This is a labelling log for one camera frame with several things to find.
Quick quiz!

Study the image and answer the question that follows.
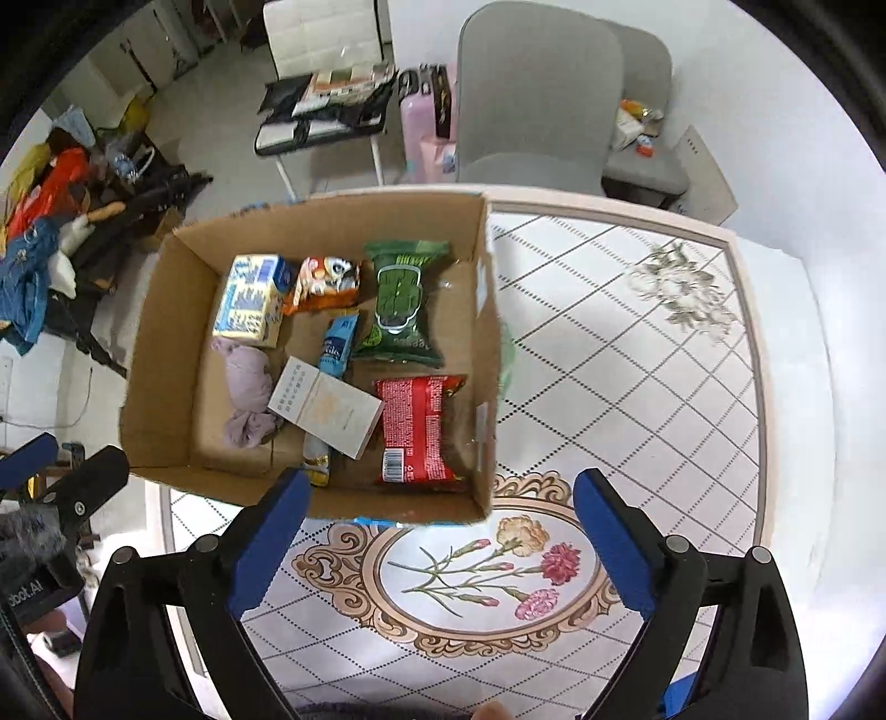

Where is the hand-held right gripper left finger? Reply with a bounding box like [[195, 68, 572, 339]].
[[73, 467, 312, 720]]

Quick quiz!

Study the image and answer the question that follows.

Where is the blue and white tissue pack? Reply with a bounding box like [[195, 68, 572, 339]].
[[211, 254, 300, 347]]

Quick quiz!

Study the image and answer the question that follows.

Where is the black bag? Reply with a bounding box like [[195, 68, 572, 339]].
[[259, 104, 389, 150]]

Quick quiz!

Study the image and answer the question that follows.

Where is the black folder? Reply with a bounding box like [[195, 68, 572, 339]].
[[259, 76, 312, 115]]

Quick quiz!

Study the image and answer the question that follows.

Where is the pink suitcase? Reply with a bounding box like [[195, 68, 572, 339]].
[[400, 64, 458, 184]]

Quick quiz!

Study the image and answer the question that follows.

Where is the grey upholstered chair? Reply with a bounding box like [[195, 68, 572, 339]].
[[602, 20, 689, 209], [457, 0, 624, 197]]

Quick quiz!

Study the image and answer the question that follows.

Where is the small brown cardboard box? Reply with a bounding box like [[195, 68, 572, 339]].
[[142, 208, 184, 251]]

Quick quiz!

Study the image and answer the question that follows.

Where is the orange snack packet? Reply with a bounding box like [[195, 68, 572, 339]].
[[282, 256, 362, 316]]

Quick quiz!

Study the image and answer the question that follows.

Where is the white board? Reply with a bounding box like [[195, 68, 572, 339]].
[[668, 125, 738, 226]]

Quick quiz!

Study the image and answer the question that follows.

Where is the green wet wipes packet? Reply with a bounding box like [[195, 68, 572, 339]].
[[352, 239, 451, 368]]

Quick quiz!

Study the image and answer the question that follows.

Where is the pile of colourful clothes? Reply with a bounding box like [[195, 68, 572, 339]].
[[0, 107, 160, 357]]

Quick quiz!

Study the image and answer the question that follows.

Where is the pink paper bag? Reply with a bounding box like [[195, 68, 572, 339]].
[[419, 136, 458, 184]]

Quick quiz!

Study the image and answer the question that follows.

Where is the white padded chair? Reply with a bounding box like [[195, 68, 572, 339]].
[[255, 0, 395, 202]]

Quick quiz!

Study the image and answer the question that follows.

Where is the white and yellow package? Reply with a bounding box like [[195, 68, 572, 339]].
[[612, 100, 666, 150]]

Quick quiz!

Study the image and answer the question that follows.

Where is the black floor cable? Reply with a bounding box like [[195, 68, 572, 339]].
[[0, 367, 94, 426]]

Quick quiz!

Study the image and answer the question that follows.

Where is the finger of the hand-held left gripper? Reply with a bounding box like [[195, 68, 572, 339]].
[[31, 445, 131, 548], [0, 433, 60, 496]]

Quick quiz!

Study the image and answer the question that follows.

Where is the stack of papers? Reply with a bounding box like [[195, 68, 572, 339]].
[[297, 62, 395, 112]]

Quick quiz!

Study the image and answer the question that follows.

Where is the long blue packet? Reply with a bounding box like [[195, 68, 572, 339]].
[[302, 315, 361, 489]]

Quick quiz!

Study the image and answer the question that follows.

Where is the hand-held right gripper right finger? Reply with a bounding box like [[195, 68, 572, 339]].
[[573, 467, 811, 720]]

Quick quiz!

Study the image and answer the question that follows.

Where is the red snack packet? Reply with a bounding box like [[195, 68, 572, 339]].
[[374, 374, 468, 486]]

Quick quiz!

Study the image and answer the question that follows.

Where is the purple sock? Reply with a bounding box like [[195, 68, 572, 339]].
[[209, 337, 285, 448]]

